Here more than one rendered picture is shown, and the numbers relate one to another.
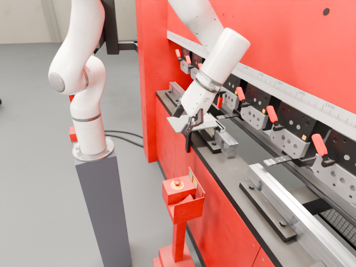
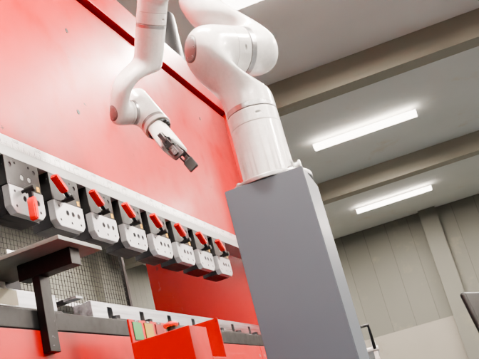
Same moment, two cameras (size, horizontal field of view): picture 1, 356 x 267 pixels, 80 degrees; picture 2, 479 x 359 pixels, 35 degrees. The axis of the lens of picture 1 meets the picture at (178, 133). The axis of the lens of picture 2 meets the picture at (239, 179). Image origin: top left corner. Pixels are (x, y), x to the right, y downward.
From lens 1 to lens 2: 2.77 m
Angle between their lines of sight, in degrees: 143
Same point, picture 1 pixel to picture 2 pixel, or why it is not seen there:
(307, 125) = (108, 204)
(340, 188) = (140, 243)
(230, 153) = not seen: hidden behind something
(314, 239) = (153, 314)
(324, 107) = (107, 184)
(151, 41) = not seen: outside the picture
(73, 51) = not seen: hidden behind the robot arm
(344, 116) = (117, 187)
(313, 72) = (91, 157)
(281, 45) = (62, 129)
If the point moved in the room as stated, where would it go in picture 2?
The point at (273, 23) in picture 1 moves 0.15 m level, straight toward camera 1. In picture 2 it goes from (47, 107) to (94, 106)
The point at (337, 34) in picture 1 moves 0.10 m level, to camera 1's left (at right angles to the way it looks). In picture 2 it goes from (90, 129) to (107, 116)
